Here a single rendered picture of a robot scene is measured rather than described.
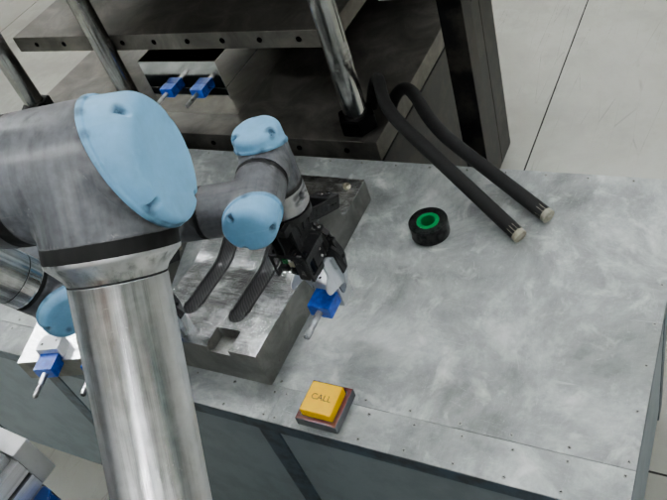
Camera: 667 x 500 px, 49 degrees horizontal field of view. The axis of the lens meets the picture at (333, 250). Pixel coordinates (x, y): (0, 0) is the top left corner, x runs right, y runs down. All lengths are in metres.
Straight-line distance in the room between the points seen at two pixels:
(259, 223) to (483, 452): 0.52
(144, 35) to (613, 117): 1.79
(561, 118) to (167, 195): 2.57
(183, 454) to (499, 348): 0.77
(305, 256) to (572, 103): 2.15
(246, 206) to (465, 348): 0.54
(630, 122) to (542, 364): 1.85
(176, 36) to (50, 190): 1.49
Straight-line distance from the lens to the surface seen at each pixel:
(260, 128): 1.04
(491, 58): 2.68
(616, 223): 1.49
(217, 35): 1.99
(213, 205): 0.99
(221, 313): 1.40
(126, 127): 0.59
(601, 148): 2.92
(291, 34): 1.86
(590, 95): 3.18
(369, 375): 1.33
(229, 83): 2.09
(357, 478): 1.54
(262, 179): 0.99
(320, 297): 1.27
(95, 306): 0.62
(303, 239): 1.16
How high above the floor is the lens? 1.86
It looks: 43 degrees down
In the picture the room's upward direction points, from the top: 22 degrees counter-clockwise
